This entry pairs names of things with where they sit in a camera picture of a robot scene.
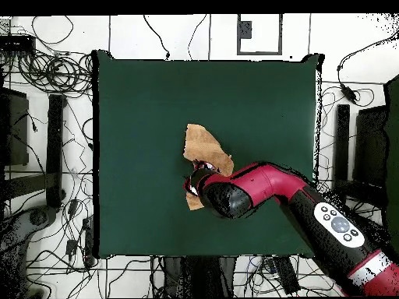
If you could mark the tan terry towel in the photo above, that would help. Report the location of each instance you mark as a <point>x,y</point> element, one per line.
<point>202,146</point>

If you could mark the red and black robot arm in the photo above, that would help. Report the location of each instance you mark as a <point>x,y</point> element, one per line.
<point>265,183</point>

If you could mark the black flat panel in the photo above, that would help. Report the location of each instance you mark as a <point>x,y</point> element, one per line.
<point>371,146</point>

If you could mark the dark green table cloth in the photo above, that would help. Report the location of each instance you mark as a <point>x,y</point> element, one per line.
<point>140,124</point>

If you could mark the black power adapter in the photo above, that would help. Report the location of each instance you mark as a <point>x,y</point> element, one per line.
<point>71,246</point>
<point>73,207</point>

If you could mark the black power strip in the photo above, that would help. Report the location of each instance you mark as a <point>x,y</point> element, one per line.
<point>89,249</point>
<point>286,275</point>

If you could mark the black upright bar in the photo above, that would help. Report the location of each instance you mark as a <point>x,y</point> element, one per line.
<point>342,140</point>
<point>56,149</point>

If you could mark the dark grey stand base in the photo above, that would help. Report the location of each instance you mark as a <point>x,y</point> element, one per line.
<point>37,218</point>

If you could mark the black horizontal beam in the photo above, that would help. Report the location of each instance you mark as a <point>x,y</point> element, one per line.
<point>28,185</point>
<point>358,191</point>

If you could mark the small dark grey square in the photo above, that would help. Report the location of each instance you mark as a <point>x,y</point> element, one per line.
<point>245,29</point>

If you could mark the black square cabinet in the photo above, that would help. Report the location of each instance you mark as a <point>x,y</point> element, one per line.
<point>15,130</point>

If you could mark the dark green cloth cover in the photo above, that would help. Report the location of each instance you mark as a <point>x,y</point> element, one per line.
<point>393,155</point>

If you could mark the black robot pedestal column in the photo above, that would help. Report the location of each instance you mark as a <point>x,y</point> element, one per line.
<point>199,274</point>

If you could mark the grey square frame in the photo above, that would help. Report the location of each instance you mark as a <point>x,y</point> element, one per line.
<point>258,53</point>

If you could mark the black switch box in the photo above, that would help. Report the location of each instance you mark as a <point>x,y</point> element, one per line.
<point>17,43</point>

